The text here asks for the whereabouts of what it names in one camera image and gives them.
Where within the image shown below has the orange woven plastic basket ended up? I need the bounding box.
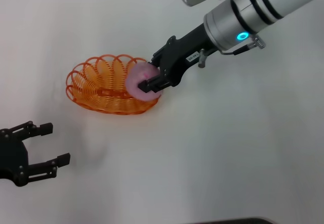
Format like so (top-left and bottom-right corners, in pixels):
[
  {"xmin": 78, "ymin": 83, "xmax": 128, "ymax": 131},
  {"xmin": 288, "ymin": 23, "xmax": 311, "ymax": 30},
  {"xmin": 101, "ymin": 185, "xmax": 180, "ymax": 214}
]
[{"xmin": 65, "ymin": 54, "xmax": 163, "ymax": 115}]

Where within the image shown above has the pink peach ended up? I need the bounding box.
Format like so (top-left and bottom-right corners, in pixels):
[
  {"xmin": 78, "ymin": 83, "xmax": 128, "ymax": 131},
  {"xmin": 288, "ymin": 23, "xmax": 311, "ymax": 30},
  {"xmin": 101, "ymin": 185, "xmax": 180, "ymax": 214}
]
[{"xmin": 125, "ymin": 62, "xmax": 163, "ymax": 102}]

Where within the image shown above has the right gripper cable with plug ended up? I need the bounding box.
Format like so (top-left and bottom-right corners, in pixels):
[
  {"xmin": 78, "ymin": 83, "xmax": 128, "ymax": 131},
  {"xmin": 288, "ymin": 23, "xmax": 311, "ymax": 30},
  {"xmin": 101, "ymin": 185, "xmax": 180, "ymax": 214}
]
[{"xmin": 198, "ymin": 34, "xmax": 267, "ymax": 69}]

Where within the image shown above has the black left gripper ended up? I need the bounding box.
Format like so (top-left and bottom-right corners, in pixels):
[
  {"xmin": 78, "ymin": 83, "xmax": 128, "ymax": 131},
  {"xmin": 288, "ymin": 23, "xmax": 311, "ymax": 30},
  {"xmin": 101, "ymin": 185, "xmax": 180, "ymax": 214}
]
[{"xmin": 0, "ymin": 119, "xmax": 71, "ymax": 188}]

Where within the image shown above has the dark robot torso edge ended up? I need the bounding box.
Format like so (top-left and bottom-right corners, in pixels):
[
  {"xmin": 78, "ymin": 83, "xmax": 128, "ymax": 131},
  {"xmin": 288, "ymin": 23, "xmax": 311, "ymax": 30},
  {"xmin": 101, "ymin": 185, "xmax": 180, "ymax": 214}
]
[{"xmin": 198, "ymin": 217, "xmax": 274, "ymax": 224}]

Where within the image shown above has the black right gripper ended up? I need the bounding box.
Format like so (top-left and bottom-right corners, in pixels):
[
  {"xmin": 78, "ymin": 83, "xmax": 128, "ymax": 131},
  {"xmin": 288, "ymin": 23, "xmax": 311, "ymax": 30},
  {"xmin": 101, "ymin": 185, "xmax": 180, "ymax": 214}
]
[{"xmin": 137, "ymin": 22, "xmax": 219, "ymax": 94}]

